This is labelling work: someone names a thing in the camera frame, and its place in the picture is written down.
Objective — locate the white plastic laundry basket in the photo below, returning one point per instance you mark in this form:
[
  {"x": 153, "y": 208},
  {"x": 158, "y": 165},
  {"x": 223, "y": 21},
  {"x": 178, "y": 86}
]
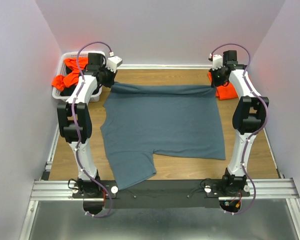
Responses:
[{"x": 61, "y": 70}]

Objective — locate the aluminium extrusion rail frame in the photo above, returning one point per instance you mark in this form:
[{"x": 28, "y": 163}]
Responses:
[{"x": 271, "y": 212}]

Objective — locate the blue grey t shirt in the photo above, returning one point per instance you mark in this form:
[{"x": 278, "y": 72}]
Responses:
[{"x": 171, "y": 120}]

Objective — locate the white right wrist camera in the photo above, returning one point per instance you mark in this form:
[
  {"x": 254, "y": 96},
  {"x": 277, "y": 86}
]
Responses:
[{"x": 217, "y": 61}]

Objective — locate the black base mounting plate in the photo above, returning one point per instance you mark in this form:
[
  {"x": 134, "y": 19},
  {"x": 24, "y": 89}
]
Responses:
[{"x": 159, "y": 194}]

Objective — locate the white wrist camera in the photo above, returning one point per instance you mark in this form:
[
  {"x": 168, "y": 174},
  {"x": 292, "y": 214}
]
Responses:
[
  {"x": 217, "y": 61},
  {"x": 113, "y": 62}
]

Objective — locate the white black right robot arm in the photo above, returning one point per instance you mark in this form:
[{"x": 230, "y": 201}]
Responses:
[{"x": 249, "y": 118}]

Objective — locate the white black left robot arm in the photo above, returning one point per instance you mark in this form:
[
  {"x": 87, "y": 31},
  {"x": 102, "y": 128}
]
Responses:
[{"x": 89, "y": 75}]

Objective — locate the crumpled orange t shirt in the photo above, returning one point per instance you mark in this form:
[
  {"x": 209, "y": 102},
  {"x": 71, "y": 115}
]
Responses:
[{"x": 61, "y": 82}]

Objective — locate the folded orange t shirt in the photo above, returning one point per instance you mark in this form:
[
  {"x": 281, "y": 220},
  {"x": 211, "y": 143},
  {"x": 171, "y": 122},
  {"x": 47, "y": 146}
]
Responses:
[{"x": 226, "y": 92}]

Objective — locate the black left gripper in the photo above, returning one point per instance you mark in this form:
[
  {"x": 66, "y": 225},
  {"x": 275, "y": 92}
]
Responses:
[{"x": 111, "y": 81}]

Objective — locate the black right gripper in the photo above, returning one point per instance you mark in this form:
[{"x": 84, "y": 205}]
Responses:
[{"x": 214, "y": 82}]

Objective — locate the black t shirt in basket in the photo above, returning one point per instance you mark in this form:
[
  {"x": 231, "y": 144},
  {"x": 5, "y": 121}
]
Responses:
[{"x": 70, "y": 90}]

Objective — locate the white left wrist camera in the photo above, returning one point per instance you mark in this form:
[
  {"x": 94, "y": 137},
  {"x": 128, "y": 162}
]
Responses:
[{"x": 113, "y": 62}]

